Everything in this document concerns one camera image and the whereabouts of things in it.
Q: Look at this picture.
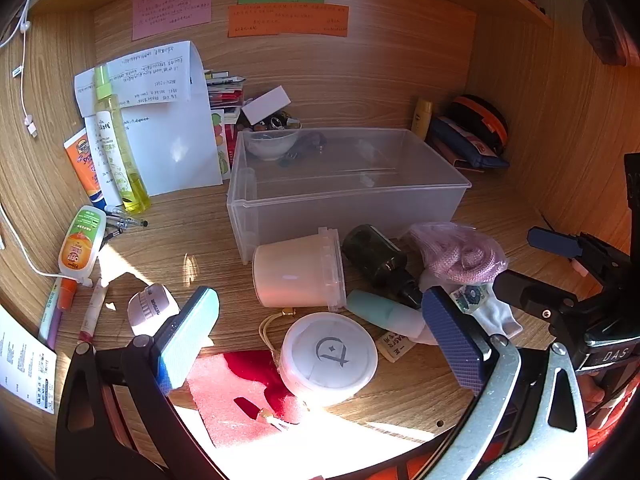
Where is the translucent white plastic jar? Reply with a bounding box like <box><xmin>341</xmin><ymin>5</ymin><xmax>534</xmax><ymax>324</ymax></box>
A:
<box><xmin>251</xmin><ymin>226</ymin><xmax>347</xmax><ymax>310</ymax></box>

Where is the orange paper note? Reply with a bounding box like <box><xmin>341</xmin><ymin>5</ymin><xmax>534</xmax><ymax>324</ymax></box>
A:
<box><xmin>228</xmin><ymin>3</ymin><xmax>350</xmax><ymax>39</ymax></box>

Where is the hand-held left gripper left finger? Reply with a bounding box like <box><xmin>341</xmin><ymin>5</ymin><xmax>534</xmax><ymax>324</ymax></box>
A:
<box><xmin>55</xmin><ymin>286</ymin><xmax>226</xmax><ymax>480</ymax></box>

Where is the white bowl of trinkets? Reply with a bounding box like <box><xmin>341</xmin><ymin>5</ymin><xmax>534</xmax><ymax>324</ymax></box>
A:
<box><xmin>243</xmin><ymin>114</ymin><xmax>304</xmax><ymax>162</ymax></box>

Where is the small yellow bottle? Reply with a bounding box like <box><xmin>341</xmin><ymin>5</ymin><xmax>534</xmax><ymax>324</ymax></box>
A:
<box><xmin>410</xmin><ymin>98</ymin><xmax>435</xmax><ymax>141</ymax></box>

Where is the pink wallet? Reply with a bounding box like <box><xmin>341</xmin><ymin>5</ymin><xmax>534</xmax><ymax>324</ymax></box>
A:
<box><xmin>434</xmin><ymin>137</ymin><xmax>487</xmax><ymax>174</ymax></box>

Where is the orange highlighter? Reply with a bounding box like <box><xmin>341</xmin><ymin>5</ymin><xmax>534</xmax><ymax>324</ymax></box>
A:
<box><xmin>58</xmin><ymin>276</ymin><xmax>79</xmax><ymax>311</ymax></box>

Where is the mint green tube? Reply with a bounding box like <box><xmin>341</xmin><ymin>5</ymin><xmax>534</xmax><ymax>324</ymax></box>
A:
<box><xmin>346</xmin><ymin>288</ymin><xmax>437</xmax><ymax>346</ymax></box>

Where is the pink paper note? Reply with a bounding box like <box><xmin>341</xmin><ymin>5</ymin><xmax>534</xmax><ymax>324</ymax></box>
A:
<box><xmin>131</xmin><ymin>0</ymin><xmax>213</xmax><ymax>42</ymax></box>

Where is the red fabric charm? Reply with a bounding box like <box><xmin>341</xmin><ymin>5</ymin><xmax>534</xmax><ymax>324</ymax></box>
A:
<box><xmin>186</xmin><ymin>349</ymin><xmax>307</xmax><ymax>449</ymax></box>

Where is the white card box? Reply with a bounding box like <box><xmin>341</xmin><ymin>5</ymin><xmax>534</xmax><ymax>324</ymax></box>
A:
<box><xmin>241</xmin><ymin>86</ymin><xmax>292</xmax><ymax>125</ymax></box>

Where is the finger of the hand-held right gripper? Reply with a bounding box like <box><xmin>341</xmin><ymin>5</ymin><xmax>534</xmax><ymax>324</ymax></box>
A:
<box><xmin>528</xmin><ymin>226</ymin><xmax>585</xmax><ymax>262</ymax></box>
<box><xmin>492</xmin><ymin>270</ymin><xmax>582</xmax><ymax>332</ymax></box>

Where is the white round jar lid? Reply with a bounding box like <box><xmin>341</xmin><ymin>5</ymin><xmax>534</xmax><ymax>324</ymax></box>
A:
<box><xmin>279</xmin><ymin>311</ymin><xmax>379</xmax><ymax>408</ymax></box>

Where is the person's right hand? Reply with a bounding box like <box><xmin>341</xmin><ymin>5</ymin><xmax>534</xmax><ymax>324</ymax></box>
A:
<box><xmin>580</xmin><ymin>370</ymin><xmax>607</xmax><ymax>413</ymax></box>

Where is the white floral print sock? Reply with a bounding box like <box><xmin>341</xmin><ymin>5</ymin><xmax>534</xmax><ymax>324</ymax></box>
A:
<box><xmin>419</xmin><ymin>271</ymin><xmax>524</xmax><ymax>339</ymax></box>

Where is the person's orange garment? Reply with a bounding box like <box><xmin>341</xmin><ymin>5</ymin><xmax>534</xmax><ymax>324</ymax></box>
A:
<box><xmin>582</xmin><ymin>405</ymin><xmax>622</xmax><ymax>462</ymax></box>

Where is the printed paper receipt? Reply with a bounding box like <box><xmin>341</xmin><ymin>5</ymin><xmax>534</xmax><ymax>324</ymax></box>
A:
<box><xmin>0</xmin><ymin>302</ymin><xmax>58</xmax><ymax>415</ymax></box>

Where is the navy blue pouch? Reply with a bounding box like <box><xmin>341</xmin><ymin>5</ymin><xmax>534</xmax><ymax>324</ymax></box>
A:
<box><xmin>429</xmin><ymin>115</ymin><xmax>511</xmax><ymax>170</ymax></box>

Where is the orange sunscreen tube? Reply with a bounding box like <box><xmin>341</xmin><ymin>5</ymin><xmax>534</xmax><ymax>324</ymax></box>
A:
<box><xmin>63</xmin><ymin>127</ymin><xmax>109</xmax><ymax>211</ymax></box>

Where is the white lotion tube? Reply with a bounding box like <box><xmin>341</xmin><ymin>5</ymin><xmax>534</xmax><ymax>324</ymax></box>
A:
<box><xmin>82</xmin><ymin>110</ymin><xmax>124</xmax><ymax>207</ymax></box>

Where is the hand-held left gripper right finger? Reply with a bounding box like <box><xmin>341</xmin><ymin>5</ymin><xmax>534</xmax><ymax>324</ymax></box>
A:
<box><xmin>421</xmin><ymin>286</ymin><xmax>592</xmax><ymax>480</ymax></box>

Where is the white orange-label bottle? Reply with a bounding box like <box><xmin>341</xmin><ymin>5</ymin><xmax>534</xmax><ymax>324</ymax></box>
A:
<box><xmin>57</xmin><ymin>204</ymin><xmax>108</xmax><ymax>282</ymax></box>

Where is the fruit print book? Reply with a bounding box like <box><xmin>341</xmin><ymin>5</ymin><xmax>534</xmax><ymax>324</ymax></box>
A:
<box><xmin>210</xmin><ymin>107</ymin><xmax>242</xmax><ymax>179</ymax></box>

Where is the yellow spray bottle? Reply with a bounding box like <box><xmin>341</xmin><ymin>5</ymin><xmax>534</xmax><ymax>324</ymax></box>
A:
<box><xmin>93</xmin><ymin>64</ymin><xmax>152</xmax><ymax>214</ymax></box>

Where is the wooden desktop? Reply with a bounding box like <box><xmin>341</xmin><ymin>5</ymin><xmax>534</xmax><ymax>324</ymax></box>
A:
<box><xmin>30</xmin><ymin>120</ymin><xmax>621</xmax><ymax>461</ymax></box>

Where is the pink mesh bag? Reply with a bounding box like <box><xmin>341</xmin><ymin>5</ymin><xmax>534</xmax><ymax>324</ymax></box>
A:
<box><xmin>406</xmin><ymin>221</ymin><xmax>509</xmax><ymax>287</ymax></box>

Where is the large white paper sheet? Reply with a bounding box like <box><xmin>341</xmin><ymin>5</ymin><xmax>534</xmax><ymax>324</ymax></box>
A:
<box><xmin>82</xmin><ymin>42</ymin><xmax>224</xmax><ymax>197</ymax></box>

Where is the folded handwritten paper sheet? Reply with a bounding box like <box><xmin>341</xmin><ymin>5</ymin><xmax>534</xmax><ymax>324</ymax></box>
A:
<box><xmin>74</xmin><ymin>40</ymin><xmax>195</xmax><ymax>111</ymax></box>

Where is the white charging cable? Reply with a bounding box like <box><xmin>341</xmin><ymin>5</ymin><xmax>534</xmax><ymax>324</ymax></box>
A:
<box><xmin>0</xmin><ymin>0</ymin><xmax>40</xmax><ymax>139</ymax></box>

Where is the purple highlighter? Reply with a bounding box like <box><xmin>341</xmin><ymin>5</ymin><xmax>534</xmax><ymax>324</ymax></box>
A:
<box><xmin>38</xmin><ymin>280</ymin><xmax>64</xmax><ymax>347</ymax></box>

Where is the black orange round case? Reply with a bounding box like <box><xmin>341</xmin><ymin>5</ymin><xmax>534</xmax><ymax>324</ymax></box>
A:
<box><xmin>444</xmin><ymin>94</ymin><xmax>510</xmax><ymax>157</ymax></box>

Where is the dark green glass bottle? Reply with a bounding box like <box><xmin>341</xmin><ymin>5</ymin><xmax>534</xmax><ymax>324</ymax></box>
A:
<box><xmin>342</xmin><ymin>223</ymin><xmax>424</xmax><ymax>310</ymax></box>

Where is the small tan sachet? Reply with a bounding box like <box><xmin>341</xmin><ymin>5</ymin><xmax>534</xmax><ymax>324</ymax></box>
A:
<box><xmin>376</xmin><ymin>331</ymin><xmax>414</xmax><ymax>362</ymax></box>

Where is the thin white cable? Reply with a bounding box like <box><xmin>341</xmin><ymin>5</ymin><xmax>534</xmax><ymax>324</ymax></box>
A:
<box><xmin>0</xmin><ymin>200</ymin><xmax>94</xmax><ymax>288</ymax></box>

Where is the gold bead tassel cord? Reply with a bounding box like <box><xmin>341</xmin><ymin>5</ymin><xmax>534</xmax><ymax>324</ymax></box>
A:
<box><xmin>258</xmin><ymin>309</ymin><xmax>297</xmax><ymax>363</ymax></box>

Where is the clear plastic storage box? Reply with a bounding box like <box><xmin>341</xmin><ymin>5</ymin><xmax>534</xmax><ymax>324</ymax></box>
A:
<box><xmin>226</xmin><ymin>127</ymin><xmax>472</xmax><ymax>266</ymax></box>

